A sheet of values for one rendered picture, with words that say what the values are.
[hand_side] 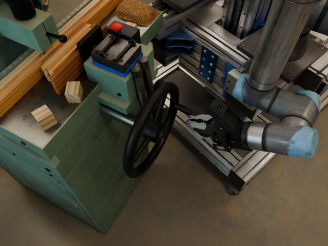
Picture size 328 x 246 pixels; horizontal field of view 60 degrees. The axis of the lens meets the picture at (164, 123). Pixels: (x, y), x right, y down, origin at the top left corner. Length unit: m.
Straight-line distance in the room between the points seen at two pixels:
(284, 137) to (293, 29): 0.25
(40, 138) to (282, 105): 0.61
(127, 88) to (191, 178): 0.98
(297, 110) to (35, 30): 0.66
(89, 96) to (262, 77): 0.44
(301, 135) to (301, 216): 1.02
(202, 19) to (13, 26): 0.78
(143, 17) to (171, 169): 0.93
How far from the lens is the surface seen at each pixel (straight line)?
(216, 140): 0.84
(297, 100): 0.80
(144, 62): 0.75
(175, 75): 1.76
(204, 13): 1.33
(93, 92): 0.80
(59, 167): 0.83
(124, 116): 0.82
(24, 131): 0.78
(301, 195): 1.74
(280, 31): 0.65
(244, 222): 1.59
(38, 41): 0.77
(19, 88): 0.83
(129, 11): 0.99
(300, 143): 0.72
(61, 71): 0.78
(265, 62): 0.70
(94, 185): 1.08
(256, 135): 0.75
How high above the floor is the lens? 1.49
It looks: 56 degrees down
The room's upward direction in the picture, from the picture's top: straight up
